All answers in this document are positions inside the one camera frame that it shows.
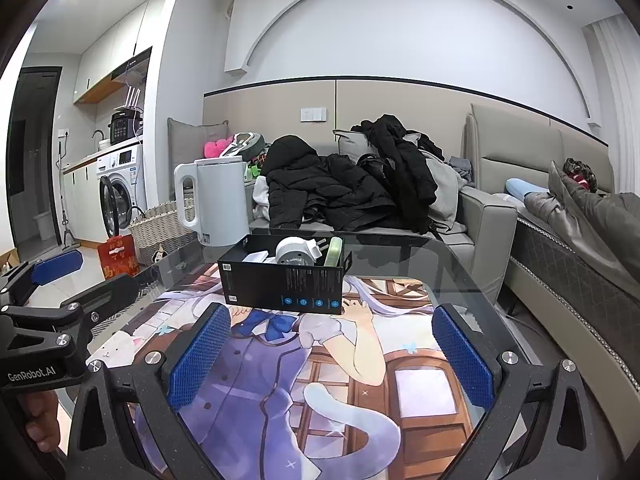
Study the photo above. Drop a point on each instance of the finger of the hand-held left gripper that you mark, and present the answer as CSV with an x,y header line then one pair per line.
x,y
55,266
110,291

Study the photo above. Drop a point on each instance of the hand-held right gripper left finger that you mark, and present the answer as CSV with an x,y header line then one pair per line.
x,y
200,355

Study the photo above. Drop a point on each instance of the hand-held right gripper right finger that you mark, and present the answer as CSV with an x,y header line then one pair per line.
x,y
462,355

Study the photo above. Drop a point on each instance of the black cardboard box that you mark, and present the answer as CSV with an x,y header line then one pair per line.
x,y
280,285

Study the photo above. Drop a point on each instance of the white round plug adapter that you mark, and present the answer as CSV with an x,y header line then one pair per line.
x,y
295,255

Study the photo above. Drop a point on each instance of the blue green wipes packet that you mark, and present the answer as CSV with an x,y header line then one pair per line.
x,y
333,250

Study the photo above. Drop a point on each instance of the person's left hand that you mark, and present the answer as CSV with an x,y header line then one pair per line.
x,y
44,420

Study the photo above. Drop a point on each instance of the red paper bag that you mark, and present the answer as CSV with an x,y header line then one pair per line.
x,y
117,257

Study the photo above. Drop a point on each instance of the white trash bin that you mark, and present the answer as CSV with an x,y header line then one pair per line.
x,y
45,225

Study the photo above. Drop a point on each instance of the mop with stand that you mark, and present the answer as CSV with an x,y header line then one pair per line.
x,y
63,195

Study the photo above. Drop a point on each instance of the white kitchen counter cabinet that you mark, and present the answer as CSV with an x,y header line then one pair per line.
x,y
85,195

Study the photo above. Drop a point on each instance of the woven laundry basket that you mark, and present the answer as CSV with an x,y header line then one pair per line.
x,y
160,230

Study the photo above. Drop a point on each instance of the dark door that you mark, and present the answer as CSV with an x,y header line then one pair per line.
x,y
30,160

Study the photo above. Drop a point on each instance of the printed desk mat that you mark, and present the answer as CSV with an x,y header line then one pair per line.
x,y
350,370

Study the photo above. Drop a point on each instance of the white washing machine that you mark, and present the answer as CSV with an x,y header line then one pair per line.
x,y
122,160

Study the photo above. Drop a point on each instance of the grey upholstered bed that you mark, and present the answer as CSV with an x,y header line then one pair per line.
x,y
565,280

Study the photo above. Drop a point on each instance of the grey sofa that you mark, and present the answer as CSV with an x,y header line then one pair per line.
x,y
487,230

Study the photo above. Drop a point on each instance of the kitchen faucet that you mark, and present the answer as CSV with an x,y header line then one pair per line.
x,y
97,135

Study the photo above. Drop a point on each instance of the white electric kettle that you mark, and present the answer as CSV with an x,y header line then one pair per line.
x,y
220,200

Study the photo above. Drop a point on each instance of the black pressure cooker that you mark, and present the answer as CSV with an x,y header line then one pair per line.
x,y
122,127

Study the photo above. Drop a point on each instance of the grey clothes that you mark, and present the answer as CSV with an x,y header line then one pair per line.
x,y
447,190

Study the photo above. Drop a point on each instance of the grey cushion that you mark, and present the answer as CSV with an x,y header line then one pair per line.
x,y
350,141
192,137

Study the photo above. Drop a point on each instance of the light blue pillow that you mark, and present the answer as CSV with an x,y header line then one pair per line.
x,y
522,187

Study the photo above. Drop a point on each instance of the pink plush toy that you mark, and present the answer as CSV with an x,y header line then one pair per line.
x,y
216,147

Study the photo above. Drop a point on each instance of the white router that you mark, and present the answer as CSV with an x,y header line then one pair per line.
x,y
131,102

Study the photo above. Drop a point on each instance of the olive jacket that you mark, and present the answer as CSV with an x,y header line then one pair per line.
x,y
590,220

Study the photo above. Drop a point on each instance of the green bag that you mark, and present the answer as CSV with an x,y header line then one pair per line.
x,y
253,167

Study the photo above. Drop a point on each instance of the black coat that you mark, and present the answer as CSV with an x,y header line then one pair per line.
x,y
405,170

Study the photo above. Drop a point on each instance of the white patterned helmet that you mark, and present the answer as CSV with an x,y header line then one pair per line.
x,y
245,142

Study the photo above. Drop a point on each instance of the black puffer jacket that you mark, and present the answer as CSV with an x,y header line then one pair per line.
x,y
310,185

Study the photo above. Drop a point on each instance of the black range hood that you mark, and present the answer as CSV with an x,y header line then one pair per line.
x,y
132,65

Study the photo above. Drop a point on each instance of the red checked cloth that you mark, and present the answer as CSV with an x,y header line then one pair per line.
x,y
580,172

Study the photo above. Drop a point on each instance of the white curtain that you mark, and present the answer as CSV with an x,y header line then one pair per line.
x,y
617,70

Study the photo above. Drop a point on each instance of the white wall cabinets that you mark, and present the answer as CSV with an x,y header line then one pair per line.
x,y
110,45

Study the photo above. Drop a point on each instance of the white wall socket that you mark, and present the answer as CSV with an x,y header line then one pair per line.
x,y
312,114

